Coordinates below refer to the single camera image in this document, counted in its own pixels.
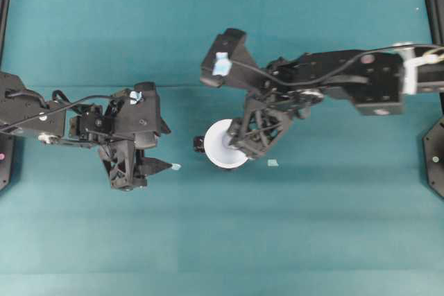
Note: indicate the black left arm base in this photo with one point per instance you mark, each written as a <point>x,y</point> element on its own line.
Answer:
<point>7,156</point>

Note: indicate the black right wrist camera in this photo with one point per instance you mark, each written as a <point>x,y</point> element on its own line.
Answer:
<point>228,63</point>

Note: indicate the small tape patch on table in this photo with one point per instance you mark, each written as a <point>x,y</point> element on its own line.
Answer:
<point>272,163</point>

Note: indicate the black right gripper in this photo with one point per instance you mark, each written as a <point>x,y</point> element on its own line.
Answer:
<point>258,130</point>

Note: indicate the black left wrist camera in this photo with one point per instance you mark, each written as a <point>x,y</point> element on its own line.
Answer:
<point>137,116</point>

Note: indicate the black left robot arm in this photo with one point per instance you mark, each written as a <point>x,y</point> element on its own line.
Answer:
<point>58,121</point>

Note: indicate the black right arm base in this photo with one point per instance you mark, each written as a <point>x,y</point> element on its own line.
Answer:
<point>432,143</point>

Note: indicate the black cup holder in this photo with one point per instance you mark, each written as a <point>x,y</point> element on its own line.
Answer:
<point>198,147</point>

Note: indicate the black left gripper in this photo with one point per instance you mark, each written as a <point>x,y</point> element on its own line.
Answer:
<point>120,161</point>

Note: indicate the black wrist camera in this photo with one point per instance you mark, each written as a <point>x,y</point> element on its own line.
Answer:
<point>137,116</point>
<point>228,63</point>

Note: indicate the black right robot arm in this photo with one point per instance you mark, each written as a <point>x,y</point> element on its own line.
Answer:
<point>373,81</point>

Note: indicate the black left frame rail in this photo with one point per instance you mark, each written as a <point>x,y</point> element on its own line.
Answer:
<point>4,7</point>

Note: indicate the black right frame rail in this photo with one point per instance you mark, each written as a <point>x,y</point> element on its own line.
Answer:
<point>435,18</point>

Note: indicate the black frame rail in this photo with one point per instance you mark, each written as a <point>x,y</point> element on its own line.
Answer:
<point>435,18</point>
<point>4,7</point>

